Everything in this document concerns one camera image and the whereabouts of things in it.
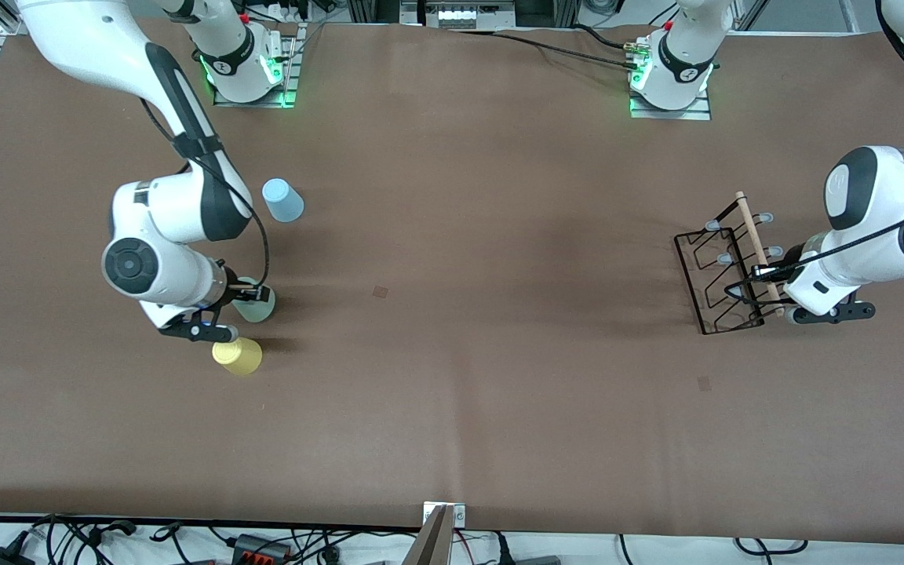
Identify light blue plastic cup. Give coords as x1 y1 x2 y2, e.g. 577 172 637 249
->
262 178 305 224

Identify thick black table cable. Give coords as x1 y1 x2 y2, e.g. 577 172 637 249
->
572 22 635 51

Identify black power strip orange switches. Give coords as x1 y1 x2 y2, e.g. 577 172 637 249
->
231 534 293 563

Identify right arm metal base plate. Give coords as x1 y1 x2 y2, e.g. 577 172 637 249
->
213 24 301 109

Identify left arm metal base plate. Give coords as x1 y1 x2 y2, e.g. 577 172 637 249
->
629 90 713 121

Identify yellow plastic cup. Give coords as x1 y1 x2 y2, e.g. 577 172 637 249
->
212 336 263 376

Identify black wire cup holder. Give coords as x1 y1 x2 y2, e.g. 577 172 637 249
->
673 191 789 336

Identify white socket box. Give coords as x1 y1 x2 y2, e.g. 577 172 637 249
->
421 0 519 31

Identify small metal mounting bracket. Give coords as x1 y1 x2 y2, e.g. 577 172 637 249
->
423 502 466 527

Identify thin black table cable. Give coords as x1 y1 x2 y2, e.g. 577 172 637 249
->
452 26 645 73

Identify brown table mat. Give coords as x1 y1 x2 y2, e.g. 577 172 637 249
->
0 17 904 542

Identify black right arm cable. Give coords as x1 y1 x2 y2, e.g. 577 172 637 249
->
140 94 272 291

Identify brown camera support bar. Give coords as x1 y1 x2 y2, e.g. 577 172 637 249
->
401 505 454 565

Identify light green plastic cup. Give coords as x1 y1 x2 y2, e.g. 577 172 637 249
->
232 276 276 323

